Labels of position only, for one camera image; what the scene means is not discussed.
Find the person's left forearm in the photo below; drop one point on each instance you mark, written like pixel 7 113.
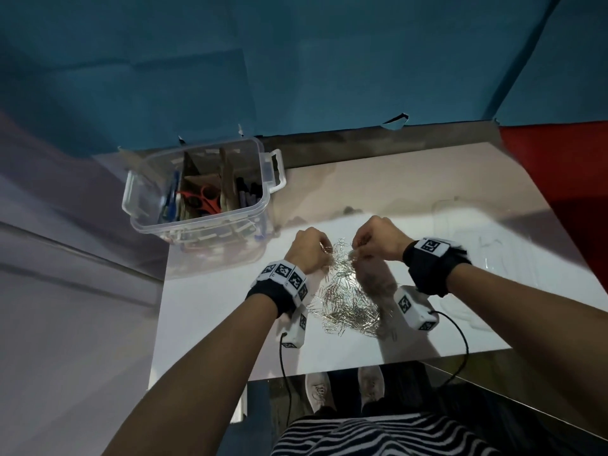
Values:
pixel 190 384

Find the pile of silver paper clips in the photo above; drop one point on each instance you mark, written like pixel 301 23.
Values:
pixel 347 303

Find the clear plastic lid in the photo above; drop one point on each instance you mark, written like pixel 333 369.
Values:
pixel 503 242

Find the person's right forearm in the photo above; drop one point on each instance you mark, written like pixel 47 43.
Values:
pixel 537 327

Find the black capped marker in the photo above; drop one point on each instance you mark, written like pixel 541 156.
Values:
pixel 241 192

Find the striped shirt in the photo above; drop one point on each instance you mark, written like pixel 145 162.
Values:
pixel 380 436

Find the person's left hand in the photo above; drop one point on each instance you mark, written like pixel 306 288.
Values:
pixel 309 251

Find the black wristband with marker tags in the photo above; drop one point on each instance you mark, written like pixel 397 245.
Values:
pixel 280 284
pixel 434 270

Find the blue backdrop cloth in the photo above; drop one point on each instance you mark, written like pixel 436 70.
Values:
pixel 285 56

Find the pile of blue white pens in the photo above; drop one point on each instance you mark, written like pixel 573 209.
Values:
pixel 170 199

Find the red object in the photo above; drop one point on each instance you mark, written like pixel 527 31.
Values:
pixel 570 185

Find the person's right hand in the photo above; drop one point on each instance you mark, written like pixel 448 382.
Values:
pixel 382 239

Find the black marker pen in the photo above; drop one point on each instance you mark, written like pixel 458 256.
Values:
pixel 250 192
pixel 259 192

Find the clear plastic storage box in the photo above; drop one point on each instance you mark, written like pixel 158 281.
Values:
pixel 142 208

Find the brown cardboard divider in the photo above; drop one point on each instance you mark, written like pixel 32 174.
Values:
pixel 228 185

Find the white shoe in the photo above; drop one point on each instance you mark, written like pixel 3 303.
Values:
pixel 317 394
pixel 371 384

